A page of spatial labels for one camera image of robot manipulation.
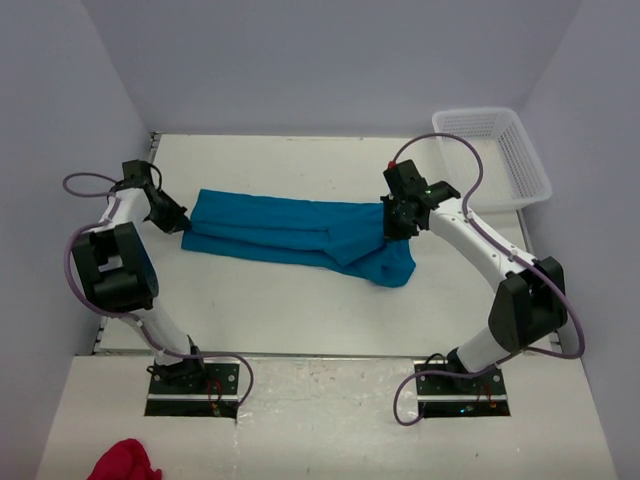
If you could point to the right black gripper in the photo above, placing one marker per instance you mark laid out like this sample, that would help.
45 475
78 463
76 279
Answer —
390 230

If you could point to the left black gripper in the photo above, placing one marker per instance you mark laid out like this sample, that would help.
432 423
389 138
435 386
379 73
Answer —
177 221

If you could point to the blue t shirt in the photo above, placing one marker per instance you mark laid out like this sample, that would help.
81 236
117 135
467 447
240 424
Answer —
343 237

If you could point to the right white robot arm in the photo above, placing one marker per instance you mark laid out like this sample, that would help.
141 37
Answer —
525 306

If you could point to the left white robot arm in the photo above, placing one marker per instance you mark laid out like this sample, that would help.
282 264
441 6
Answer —
110 271

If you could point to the white plastic basket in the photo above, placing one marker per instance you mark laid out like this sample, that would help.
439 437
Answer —
513 175

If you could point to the red t shirt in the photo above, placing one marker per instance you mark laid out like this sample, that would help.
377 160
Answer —
125 460

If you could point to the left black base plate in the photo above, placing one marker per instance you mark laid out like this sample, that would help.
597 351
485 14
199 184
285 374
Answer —
194 389

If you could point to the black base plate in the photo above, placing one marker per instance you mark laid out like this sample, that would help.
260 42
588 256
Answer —
194 389
444 397

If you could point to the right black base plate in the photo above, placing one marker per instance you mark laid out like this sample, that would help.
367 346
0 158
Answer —
444 397

